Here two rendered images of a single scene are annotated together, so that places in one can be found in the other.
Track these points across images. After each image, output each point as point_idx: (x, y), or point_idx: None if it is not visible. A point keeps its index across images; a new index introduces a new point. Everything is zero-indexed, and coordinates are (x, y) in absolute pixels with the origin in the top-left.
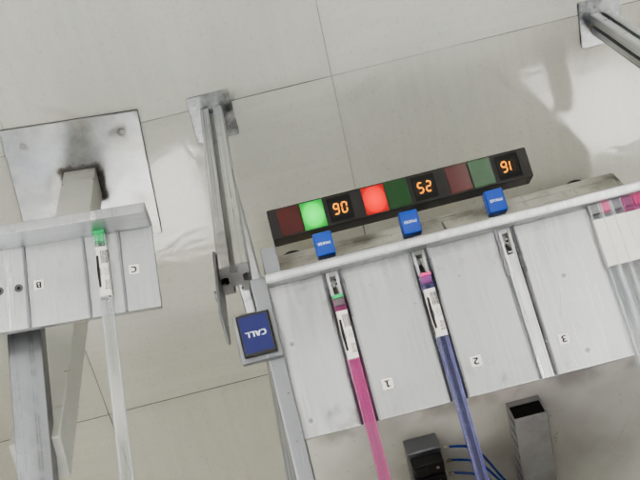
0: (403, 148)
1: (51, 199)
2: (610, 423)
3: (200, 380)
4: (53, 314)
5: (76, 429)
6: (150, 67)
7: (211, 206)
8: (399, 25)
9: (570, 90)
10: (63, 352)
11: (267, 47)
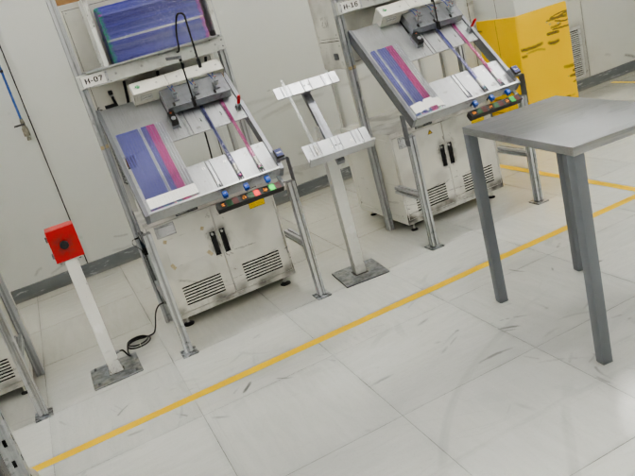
0: (254, 311)
1: (368, 266)
2: None
3: None
4: (325, 141)
5: None
6: (346, 295)
7: (304, 217)
8: (263, 328)
9: (197, 338)
10: (328, 161)
11: (308, 310)
